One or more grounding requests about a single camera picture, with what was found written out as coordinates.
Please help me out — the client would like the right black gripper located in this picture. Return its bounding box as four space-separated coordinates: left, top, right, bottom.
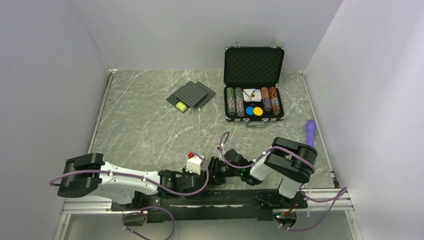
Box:
204 156 243 186

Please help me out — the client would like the grey chip stack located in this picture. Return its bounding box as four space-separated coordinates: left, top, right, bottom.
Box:
227 99 236 113

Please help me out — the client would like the purple-grey chip stack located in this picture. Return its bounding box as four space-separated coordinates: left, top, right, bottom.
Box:
235 100 244 112

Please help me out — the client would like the dark green chip stack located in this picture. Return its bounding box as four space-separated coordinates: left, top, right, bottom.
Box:
234 87 243 101

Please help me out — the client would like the purple chip stack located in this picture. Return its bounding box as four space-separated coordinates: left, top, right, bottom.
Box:
262 97 272 112

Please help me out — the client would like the small chip stack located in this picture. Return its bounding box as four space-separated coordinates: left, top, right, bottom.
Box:
270 97 280 108

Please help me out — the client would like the red chip stack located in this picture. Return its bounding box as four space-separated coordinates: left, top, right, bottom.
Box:
260 87 270 99

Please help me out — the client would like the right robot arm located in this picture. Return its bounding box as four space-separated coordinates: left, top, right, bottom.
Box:
209 132 318 208

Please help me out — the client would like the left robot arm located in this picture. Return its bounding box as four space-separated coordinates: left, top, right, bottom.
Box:
49 152 212 210

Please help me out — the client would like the blue dealer button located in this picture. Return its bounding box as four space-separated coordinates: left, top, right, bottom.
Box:
245 106 254 116

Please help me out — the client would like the yellow dealer button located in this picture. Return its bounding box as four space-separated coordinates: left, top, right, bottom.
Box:
253 107 264 116

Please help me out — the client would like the yellow-green dice block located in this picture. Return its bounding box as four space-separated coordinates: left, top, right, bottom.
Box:
175 101 188 113

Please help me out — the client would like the playing cards deck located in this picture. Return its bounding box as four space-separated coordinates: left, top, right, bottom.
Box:
242 88 262 102

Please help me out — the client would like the dark foam pad top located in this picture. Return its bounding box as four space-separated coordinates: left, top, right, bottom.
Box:
166 81 208 108

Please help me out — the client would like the purple cylinder object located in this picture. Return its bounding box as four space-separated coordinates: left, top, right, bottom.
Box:
305 119 317 147

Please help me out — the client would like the black poker case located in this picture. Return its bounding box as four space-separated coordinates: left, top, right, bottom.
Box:
223 46 286 127

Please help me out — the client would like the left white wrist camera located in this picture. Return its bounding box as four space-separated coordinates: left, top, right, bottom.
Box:
185 151 204 175

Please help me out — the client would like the black base frame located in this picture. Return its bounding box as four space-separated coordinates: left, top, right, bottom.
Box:
110 189 308 223

